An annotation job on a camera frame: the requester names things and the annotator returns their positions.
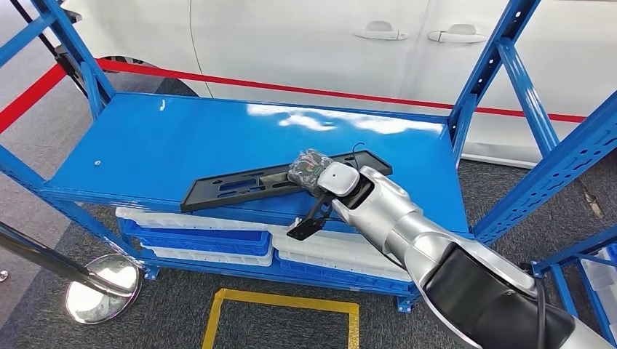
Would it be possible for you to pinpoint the blue wheeled shelf rack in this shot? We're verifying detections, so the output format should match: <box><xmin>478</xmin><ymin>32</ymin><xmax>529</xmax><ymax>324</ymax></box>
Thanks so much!
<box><xmin>530</xmin><ymin>226</ymin><xmax>617</xmax><ymax>345</ymax></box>

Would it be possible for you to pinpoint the black stanchion post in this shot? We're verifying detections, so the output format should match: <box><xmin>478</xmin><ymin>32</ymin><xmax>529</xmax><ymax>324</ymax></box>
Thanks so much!
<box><xmin>7</xmin><ymin>0</ymin><xmax>92</xmax><ymax>97</ymax></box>

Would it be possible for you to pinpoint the blue metal shelf rack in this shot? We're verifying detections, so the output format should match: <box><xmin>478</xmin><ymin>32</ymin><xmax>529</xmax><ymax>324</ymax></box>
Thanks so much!
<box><xmin>0</xmin><ymin>0</ymin><xmax>617</xmax><ymax>314</ymax></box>

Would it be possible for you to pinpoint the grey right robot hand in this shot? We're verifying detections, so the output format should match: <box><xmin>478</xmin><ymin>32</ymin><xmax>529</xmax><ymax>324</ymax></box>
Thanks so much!
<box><xmin>287</xmin><ymin>148</ymin><xmax>335</xmax><ymax>196</ymax></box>

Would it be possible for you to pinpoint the yellow floor tape square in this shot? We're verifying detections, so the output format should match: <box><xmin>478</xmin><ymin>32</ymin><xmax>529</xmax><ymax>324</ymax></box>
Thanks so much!
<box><xmin>201</xmin><ymin>289</ymin><xmax>361</xmax><ymax>349</ymax></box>

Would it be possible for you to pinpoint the white plastic bin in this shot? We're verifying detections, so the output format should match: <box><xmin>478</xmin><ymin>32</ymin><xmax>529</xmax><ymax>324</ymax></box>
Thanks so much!
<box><xmin>267</xmin><ymin>223</ymin><xmax>401</xmax><ymax>263</ymax></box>
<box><xmin>140</xmin><ymin>244</ymin><xmax>275</xmax><ymax>268</ymax></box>
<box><xmin>114</xmin><ymin>206</ymin><xmax>271</xmax><ymax>232</ymax></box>
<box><xmin>272</xmin><ymin>248</ymin><xmax>413</xmax><ymax>284</ymax></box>
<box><xmin>581</xmin><ymin>248</ymin><xmax>617</xmax><ymax>309</ymax></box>

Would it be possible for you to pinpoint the white car door handle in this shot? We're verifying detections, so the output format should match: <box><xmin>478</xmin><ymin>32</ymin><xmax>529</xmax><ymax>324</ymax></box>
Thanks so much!
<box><xmin>427</xmin><ymin>23</ymin><xmax>489</xmax><ymax>44</ymax></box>
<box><xmin>351</xmin><ymin>20</ymin><xmax>408</xmax><ymax>41</ymax></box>

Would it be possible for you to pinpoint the chrome stanchion post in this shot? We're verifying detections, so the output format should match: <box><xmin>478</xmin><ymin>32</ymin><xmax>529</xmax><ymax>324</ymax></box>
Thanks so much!
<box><xmin>0</xmin><ymin>222</ymin><xmax>143</xmax><ymax>326</ymax></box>

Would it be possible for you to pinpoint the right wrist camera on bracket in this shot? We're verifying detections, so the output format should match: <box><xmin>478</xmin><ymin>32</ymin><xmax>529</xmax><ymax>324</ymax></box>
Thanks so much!
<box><xmin>286</xmin><ymin>192</ymin><xmax>338</xmax><ymax>242</ymax></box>

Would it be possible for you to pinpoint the white car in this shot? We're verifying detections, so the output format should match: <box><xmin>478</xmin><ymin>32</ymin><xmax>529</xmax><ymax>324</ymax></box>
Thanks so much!
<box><xmin>50</xmin><ymin>0</ymin><xmax>617</xmax><ymax>169</ymax></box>

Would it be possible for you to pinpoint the black plastic plate part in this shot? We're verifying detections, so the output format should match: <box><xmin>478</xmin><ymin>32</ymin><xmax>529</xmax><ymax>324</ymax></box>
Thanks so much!
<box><xmin>180</xmin><ymin>149</ymin><xmax>394</xmax><ymax>214</ymax></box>

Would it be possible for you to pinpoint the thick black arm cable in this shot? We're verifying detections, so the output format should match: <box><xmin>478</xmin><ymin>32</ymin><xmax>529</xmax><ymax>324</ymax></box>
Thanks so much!
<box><xmin>532</xmin><ymin>279</ymin><xmax>548</xmax><ymax>349</ymax></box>

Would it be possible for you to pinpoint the long red barrier belt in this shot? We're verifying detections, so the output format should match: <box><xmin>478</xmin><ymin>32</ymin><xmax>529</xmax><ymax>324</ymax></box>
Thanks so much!
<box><xmin>94</xmin><ymin>58</ymin><xmax>588</xmax><ymax>124</ymax></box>

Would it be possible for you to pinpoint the short red barrier belt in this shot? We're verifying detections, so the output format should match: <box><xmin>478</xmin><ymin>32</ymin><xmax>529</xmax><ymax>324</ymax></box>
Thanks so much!
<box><xmin>0</xmin><ymin>63</ymin><xmax>66</xmax><ymax>135</ymax></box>

